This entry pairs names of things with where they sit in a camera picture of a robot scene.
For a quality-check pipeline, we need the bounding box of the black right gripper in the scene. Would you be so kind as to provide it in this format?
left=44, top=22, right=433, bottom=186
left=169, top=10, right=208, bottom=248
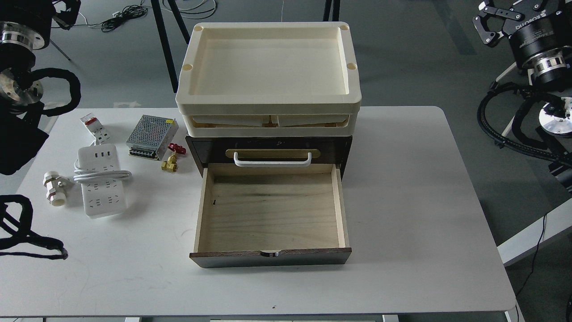
left=472, top=0, right=571, bottom=47

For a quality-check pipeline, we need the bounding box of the white power strip with cable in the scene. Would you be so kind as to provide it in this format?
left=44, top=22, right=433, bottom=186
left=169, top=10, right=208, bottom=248
left=73, top=142, right=131, bottom=219

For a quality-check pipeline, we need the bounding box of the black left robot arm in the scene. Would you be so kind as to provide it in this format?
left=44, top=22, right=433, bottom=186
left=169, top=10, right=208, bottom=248
left=0, top=0, right=80, bottom=260

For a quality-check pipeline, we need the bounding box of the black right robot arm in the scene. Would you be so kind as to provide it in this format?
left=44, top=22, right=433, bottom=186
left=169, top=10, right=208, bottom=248
left=472, top=0, right=572, bottom=191

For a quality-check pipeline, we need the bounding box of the white adjacent table edge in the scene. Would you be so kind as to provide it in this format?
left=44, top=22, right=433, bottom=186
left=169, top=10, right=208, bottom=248
left=498, top=209, right=572, bottom=267

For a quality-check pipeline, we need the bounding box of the cream plastic top tray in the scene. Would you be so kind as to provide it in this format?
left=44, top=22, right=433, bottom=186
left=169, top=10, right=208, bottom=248
left=176, top=22, right=362, bottom=116

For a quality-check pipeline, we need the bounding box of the cream plastic tray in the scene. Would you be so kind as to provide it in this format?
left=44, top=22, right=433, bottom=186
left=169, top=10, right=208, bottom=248
left=176, top=22, right=362, bottom=116
left=183, top=114, right=357, bottom=137

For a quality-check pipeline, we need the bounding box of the open wooden drawer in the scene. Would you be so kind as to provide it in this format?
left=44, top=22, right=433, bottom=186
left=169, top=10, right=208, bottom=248
left=189, top=164, right=352, bottom=268

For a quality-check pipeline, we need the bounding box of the cream plastic lower tray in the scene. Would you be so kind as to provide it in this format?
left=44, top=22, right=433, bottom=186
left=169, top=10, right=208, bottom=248
left=183, top=114, right=357, bottom=137

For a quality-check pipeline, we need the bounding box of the metal mesh power supply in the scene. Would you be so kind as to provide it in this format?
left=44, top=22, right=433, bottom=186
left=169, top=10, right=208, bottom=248
left=126, top=115, right=179, bottom=161

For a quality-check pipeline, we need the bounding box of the white red circuit breaker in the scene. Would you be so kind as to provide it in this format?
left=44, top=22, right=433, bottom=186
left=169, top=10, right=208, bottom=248
left=80, top=113, right=111, bottom=145

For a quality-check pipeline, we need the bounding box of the white plastic pipe valve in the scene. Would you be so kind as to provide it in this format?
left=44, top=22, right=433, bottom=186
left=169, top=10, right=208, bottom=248
left=43, top=171, right=74, bottom=207

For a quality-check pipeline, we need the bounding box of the white drawer handle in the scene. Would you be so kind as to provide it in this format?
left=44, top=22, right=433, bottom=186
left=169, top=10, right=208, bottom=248
left=233, top=152, right=312, bottom=168

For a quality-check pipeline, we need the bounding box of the brass valve red handle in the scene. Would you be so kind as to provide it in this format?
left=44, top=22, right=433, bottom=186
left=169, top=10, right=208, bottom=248
left=161, top=143, right=186, bottom=173

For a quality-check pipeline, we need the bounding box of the black cable bundle on floor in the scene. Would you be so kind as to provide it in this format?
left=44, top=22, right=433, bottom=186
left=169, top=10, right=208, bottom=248
left=101, top=4, right=149, bottom=33

